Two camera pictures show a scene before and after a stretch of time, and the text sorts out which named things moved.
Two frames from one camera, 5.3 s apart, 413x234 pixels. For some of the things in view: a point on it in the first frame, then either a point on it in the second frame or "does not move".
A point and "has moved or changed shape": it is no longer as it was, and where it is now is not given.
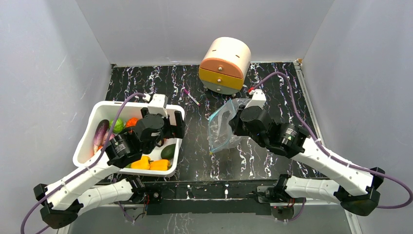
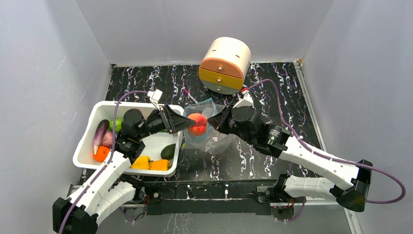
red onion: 111,136 does not move
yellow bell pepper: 143,164 does not move
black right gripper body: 235,121 to 224,121
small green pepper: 118,126 does not move
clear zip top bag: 220,135 has moved or changed shape
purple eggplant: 102,127 does not move
